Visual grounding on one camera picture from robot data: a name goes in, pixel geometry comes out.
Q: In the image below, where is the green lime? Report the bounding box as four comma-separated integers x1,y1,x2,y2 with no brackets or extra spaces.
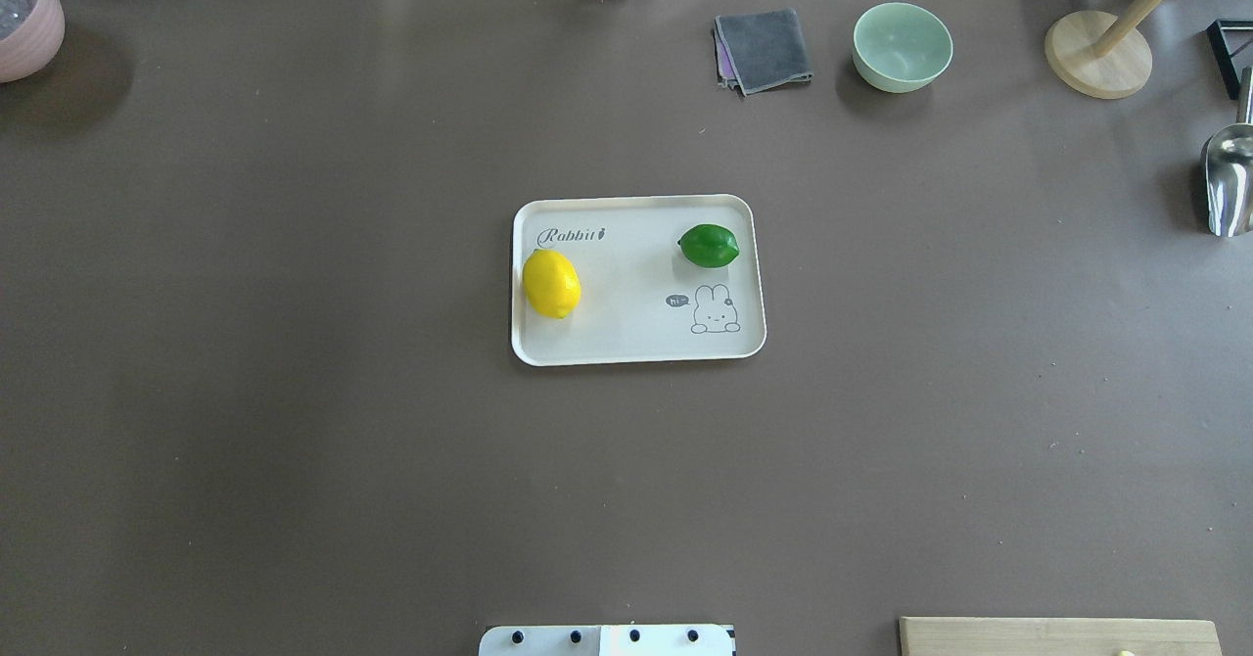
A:
677,223,741,268

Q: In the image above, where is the steel scoop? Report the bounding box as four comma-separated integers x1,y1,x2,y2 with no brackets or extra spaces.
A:
1202,68,1252,238

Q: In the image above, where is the light green bowl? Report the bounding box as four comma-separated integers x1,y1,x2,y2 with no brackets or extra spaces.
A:
852,3,954,94

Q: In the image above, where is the purple cloth under grey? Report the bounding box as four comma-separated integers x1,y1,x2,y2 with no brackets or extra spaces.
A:
713,28,739,89

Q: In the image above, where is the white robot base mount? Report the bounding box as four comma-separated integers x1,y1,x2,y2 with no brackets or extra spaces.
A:
477,622,737,655

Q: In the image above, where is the yellow lemon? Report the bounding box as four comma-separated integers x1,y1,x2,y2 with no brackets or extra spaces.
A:
521,249,581,318

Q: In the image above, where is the bamboo cutting board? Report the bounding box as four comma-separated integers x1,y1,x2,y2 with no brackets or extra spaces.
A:
898,617,1223,655

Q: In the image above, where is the wooden mug stand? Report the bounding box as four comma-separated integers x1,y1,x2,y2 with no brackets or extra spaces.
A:
1044,0,1163,100

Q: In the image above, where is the grey folded cloth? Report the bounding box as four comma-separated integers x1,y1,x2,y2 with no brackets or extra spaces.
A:
713,8,814,96

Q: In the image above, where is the beige rabbit tray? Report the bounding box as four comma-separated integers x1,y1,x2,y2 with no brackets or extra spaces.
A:
511,195,768,366

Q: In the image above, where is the pink ribbed cup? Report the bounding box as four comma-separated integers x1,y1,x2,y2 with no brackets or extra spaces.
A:
1,0,66,83

